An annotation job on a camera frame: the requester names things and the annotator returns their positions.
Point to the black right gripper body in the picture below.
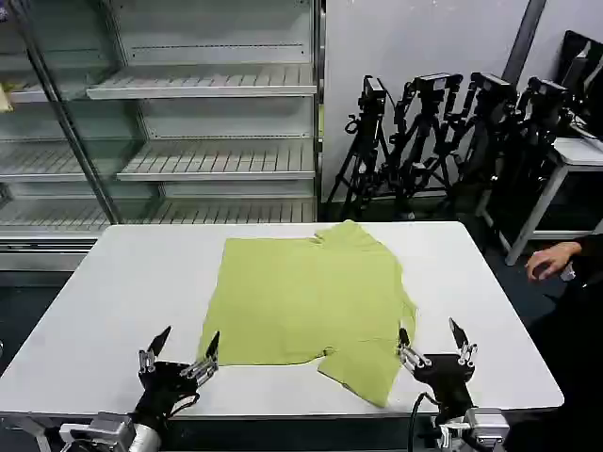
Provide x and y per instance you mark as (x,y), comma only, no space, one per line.
(447,376)

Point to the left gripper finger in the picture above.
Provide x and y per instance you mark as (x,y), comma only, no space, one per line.
(148,360)
(209,360)

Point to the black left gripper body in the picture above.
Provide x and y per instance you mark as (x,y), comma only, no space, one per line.
(162,383)

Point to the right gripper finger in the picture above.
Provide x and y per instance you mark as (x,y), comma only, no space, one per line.
(412,357)
(466,350)

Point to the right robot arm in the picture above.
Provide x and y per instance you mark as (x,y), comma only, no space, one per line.
(483,426)

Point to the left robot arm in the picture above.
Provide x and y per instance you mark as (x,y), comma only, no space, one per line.
(118,433)

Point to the person's hand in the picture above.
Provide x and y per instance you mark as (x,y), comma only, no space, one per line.
(549,261)

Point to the green t-shirt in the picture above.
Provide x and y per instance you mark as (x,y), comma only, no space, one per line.
(306,301)

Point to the white metal desk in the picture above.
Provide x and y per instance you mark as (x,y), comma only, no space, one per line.
(572,160)

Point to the empty glass display shelf unit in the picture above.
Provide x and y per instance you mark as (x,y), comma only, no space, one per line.
(212,141)

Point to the black computer monitor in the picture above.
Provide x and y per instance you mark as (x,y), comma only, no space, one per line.
(584,80)

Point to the grey wall duct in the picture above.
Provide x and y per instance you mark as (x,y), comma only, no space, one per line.
(524,37)

